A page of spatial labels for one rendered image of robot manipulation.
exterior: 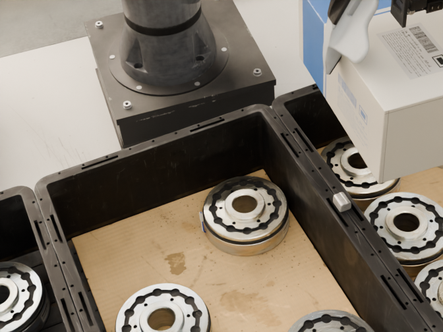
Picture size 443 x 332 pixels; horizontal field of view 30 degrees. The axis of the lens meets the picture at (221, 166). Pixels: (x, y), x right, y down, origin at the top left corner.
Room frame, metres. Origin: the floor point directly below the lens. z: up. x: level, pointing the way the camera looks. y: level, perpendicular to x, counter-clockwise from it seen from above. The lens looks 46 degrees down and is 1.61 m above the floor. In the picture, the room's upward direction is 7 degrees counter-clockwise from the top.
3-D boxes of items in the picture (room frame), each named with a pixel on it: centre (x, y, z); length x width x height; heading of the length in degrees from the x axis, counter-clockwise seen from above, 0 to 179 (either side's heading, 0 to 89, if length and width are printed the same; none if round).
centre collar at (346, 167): (0.70, -0.17, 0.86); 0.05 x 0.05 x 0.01
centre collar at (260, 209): (0.65, -0.02, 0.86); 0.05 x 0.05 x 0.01
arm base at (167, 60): (1.04, 0.06, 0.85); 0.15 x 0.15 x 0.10
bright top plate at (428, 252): (0.60, -0.20, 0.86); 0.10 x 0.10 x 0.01
